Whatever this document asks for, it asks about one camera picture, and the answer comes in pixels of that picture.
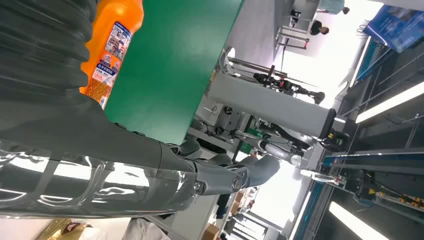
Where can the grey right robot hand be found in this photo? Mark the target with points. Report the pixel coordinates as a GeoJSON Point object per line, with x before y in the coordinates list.
{"type": "Point", "coordinates": [99, 155]}

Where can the gold and white snack packet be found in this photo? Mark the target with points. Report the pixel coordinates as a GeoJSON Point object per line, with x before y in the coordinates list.
{"type": "Point", "coordinates": [56, 232]}

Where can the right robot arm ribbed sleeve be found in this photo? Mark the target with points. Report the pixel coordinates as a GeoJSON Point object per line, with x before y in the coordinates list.
{"type": "Point", "coordinates": [39, 49]}

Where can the brown cardboard box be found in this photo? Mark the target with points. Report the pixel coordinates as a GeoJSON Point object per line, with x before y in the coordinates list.
{"type": "Point", "coordinates": [210, 233]}

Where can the grey machine stand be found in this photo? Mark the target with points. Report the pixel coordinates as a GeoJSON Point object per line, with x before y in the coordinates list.
{"type": "Point", "coordinates": [265, 102]}

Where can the black jointed robot limb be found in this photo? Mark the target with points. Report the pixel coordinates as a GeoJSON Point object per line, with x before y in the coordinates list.
{"type": "Point", "coordinates": [285, 85]}

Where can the person in background dark top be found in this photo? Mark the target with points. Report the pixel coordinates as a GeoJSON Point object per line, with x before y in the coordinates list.
{"type": "Point", "coordinates": [316, 28]}

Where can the white ceiling light bar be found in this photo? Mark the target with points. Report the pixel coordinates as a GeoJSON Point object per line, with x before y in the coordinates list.
{"type": "Point", "coordinates": [354, 223]}
{"type": "Point", "coordinates": [391, 102]}

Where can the person in background pale top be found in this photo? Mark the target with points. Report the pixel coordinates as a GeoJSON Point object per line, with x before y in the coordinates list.
{"type": "Point", "coordinates": [331, 5]}

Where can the blue banner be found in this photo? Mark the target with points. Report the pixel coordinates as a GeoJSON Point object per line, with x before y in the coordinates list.
{"type": "Point", "coordinates": [397, 26]}

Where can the grey desk with metal frame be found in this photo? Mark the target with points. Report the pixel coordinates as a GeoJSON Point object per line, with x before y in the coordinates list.
{"type": "Point", "coordinates": [303, 10]}

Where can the ceiling gantry rail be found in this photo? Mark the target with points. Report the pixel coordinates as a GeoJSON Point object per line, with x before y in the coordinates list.
{"type": "Point", "coordinates": [364, 165]}

